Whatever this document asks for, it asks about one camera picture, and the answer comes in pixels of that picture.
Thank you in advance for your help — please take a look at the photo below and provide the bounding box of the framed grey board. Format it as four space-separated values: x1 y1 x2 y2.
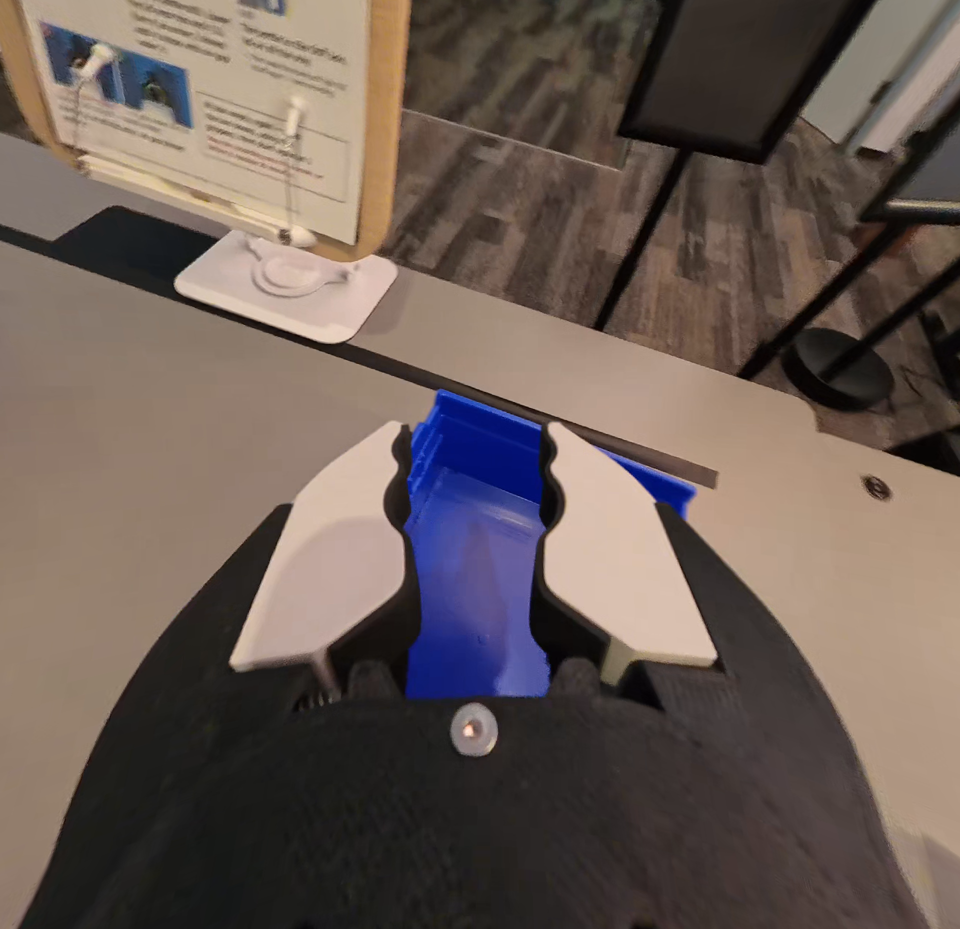
618 0 901 165

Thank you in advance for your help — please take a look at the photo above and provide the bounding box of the wooden display board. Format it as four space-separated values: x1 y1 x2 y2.
0 0 414 263

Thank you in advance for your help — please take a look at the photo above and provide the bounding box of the black rectangular pad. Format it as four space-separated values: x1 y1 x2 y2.
52 205 226 281

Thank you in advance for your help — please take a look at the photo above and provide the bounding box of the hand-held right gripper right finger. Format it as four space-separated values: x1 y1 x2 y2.
534 421 720 686

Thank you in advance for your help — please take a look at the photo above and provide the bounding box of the black board easel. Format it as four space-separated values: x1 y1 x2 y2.
596 81 960 413

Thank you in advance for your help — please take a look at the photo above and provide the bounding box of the printed instruction sheet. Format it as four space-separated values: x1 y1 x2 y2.
15 0 372 244

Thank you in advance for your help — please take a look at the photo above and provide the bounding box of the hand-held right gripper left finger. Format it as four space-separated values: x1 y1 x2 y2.
228 420 421 675

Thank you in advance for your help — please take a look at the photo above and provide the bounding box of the blue plastic bin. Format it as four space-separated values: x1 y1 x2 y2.
405 389 699 699

